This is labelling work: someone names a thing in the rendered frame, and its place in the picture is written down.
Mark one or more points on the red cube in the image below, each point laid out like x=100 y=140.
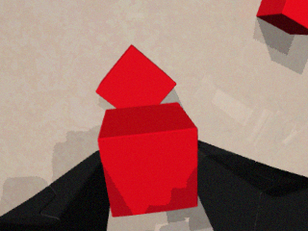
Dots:
x=149 y=156
x=134 y=80
x=290 y=16

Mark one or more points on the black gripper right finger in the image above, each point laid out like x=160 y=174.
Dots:
x=239 y=194

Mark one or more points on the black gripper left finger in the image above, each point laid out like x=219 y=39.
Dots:
x=77 y=201

